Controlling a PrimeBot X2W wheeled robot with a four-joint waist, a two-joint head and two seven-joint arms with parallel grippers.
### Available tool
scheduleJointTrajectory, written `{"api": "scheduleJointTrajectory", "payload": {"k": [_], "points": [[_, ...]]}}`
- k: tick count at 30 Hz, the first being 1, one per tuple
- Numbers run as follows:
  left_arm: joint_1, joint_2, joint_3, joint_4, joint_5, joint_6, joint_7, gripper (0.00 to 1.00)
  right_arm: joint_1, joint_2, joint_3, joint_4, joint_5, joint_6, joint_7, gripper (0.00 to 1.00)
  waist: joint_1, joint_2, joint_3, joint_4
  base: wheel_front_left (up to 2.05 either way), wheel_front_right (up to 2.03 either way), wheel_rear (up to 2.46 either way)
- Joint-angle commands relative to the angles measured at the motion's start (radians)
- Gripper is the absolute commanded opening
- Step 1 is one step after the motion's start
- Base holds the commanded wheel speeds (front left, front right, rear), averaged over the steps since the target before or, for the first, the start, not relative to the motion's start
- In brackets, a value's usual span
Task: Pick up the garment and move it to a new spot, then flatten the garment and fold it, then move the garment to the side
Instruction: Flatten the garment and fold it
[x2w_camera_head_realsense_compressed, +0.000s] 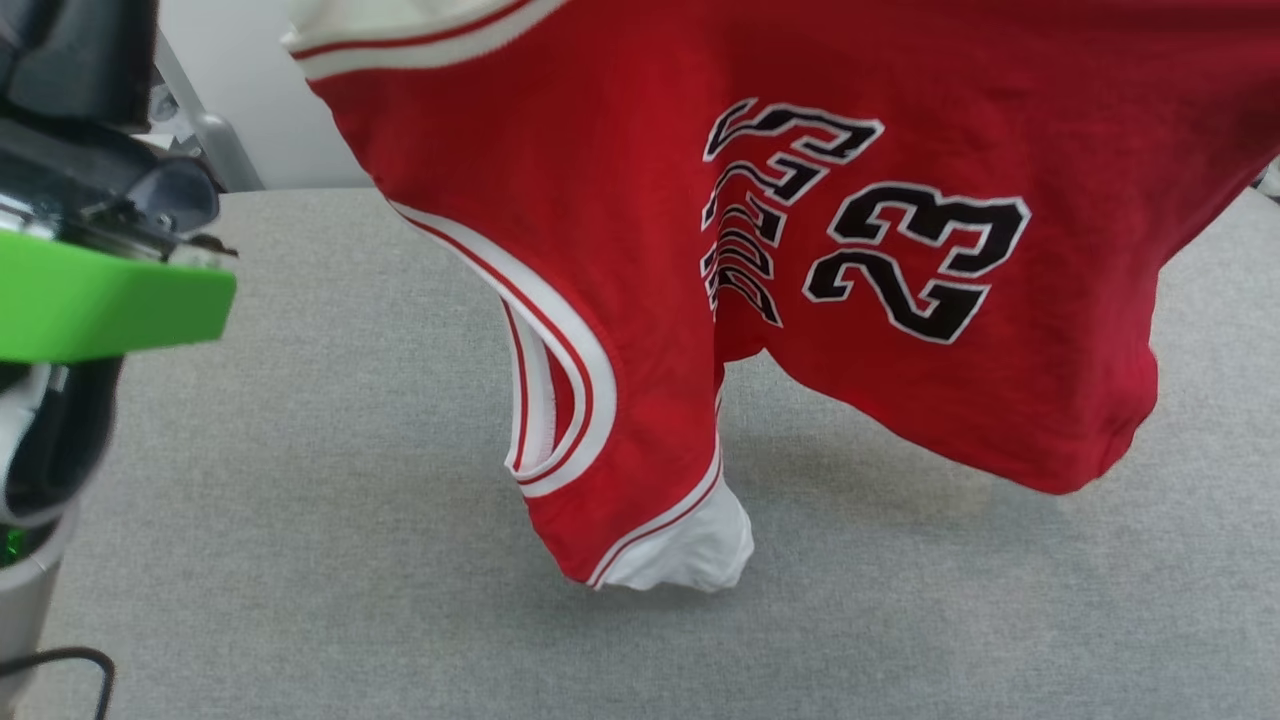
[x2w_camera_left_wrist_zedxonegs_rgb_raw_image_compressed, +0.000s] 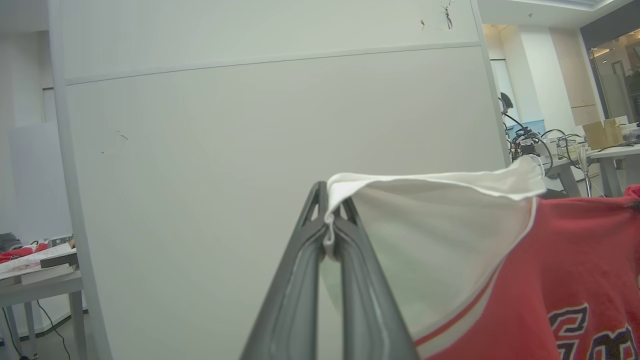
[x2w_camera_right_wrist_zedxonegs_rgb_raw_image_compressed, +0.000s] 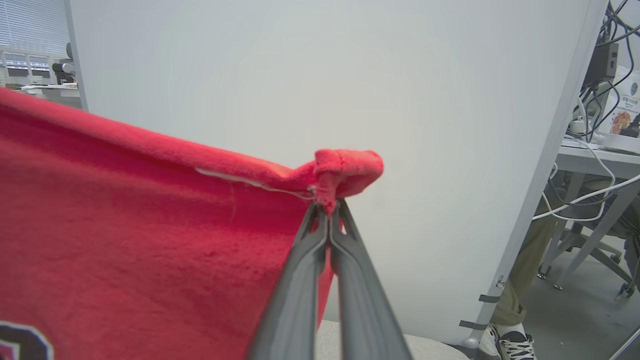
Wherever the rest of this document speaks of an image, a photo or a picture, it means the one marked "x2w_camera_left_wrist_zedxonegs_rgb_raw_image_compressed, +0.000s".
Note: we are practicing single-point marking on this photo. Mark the grey table with books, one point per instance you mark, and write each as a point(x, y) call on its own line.
point(45, 289)

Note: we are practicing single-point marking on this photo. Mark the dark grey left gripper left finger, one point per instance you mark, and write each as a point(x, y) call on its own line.
point(290, 310)

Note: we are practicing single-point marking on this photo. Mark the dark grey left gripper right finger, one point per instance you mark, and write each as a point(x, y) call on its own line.
point(370, 320)

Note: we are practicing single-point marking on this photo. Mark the cardboard box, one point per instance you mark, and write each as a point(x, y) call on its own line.
point(602, 135)

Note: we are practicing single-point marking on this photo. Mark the white partition panel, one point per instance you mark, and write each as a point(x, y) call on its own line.
point(225, 150)

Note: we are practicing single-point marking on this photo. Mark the white table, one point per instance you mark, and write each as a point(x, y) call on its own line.
point(617, 151)

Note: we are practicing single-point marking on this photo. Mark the red cloth on table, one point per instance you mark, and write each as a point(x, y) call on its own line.
point(15, 253)

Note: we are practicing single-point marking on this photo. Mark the grey desk with slanted legs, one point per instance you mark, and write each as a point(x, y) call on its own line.
point(562, 165)

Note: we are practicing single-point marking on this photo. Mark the red and white jersey garment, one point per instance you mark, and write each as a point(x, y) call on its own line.
point(550, 260)

